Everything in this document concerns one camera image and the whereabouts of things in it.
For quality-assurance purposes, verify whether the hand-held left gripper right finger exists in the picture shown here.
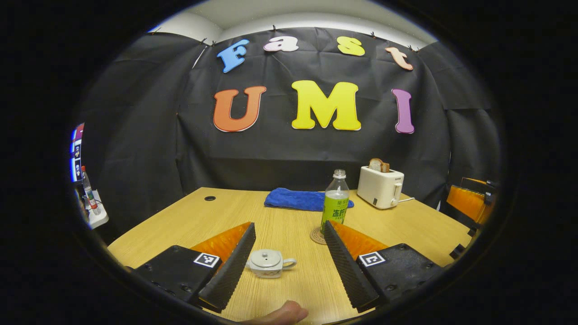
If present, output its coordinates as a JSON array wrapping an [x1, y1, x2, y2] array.
[[323, 220, 445, 313]]

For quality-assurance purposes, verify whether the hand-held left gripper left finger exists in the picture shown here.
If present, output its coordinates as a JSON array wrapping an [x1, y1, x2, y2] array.
[[135, 222, 256, 313]]

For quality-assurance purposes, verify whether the white ceramic teacup lid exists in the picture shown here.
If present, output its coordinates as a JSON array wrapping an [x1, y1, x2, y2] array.
[[250, 249, 283, 268]]

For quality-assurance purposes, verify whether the white floral ceramic teacup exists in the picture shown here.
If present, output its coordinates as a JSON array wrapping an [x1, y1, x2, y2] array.
[[246, 249, 298, 279]]

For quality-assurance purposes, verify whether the clear green-label water bottle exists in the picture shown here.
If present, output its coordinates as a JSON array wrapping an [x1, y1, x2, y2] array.
[[320, 169, 350, 235]]

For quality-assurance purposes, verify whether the small red-capped bottle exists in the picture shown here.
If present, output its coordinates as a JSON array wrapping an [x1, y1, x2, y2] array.
[[80, 166, 101, 216]]

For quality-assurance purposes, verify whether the blue folded towel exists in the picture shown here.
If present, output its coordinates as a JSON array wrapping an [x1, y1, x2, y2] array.
[[264, 188, 355, 212]]

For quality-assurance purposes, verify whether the white toaster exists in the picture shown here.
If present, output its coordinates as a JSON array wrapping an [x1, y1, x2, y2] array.
[[357, 166, 405, 209]]

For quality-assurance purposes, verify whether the black backdrop cloth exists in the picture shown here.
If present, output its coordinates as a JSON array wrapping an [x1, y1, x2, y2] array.
[[79, 27, 502, 235]]

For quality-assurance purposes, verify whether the computer monitor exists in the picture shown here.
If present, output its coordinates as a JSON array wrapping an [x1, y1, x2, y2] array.
[[69, 123, 85, 183]]

